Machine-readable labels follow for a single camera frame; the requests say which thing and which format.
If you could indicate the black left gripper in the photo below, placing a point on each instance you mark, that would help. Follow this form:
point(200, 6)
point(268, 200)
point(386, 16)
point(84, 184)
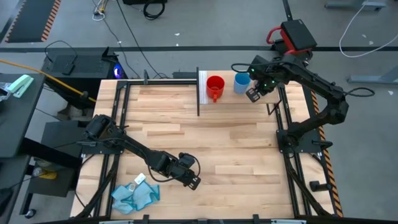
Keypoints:
point(183, 175)

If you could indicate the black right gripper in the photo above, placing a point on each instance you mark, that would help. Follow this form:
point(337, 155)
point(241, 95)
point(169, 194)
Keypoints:
point(266, 84)

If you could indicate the light blue cup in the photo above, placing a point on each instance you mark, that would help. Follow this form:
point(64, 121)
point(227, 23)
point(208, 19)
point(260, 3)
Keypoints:
point(241, 87)

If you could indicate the red mug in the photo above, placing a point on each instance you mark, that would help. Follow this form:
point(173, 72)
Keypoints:
point(215, 91)

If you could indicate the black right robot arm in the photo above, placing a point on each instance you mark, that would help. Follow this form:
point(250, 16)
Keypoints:
point(311, 77)

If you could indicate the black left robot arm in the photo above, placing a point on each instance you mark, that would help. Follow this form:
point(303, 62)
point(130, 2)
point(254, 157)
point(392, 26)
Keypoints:
point(136, 149)

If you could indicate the wooden shelf with black posts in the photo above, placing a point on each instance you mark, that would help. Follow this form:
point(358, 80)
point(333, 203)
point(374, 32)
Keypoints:
point(230, 98)

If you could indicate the light blue cloth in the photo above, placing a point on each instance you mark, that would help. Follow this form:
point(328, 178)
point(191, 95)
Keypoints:
point(143, 196)

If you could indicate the small white tag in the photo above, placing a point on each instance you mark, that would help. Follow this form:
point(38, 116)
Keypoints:
point(132, 187)
point(140, 178)

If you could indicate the black orange hazard strip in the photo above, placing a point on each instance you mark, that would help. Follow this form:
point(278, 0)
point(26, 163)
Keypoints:
point(335, 193)

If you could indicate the grey desk foot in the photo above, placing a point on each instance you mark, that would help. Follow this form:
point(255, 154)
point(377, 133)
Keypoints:
point(382, 77)
point(357, 3)

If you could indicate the black equipment cart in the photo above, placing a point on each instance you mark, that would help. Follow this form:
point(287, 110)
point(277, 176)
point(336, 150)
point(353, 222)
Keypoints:
point(59, 133)

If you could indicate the yellow item on cart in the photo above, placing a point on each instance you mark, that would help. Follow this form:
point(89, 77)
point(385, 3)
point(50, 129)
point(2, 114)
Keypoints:
point(48, 175)

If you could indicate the black computer tower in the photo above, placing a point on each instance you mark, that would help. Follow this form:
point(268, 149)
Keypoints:
point(87, 67)

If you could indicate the small black box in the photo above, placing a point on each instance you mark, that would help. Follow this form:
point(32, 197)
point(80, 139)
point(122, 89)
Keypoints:
point(67, 69)

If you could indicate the black desk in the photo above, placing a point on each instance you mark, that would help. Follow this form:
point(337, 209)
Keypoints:
point(18, 124)

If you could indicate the mint green stapler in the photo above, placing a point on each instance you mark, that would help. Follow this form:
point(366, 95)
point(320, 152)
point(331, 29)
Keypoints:
point(20, 84)

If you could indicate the clear plastic item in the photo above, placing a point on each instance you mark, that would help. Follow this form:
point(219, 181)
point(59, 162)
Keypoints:
point(4, 91)

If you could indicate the black mat with orange stripes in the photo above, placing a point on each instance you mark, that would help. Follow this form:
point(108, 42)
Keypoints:
point(31, 18)

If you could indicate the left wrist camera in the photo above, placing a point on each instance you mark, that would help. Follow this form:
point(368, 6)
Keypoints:
point(186, 160)

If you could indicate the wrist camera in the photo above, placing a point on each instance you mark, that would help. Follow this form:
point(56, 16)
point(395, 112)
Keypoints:
point(259, 66)
point(186, 160)

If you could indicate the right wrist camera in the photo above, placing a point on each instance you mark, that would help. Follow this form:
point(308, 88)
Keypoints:
point(259, 66)

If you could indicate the black aluminium table frame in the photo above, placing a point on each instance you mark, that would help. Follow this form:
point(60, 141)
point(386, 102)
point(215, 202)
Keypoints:
point(161, 82)

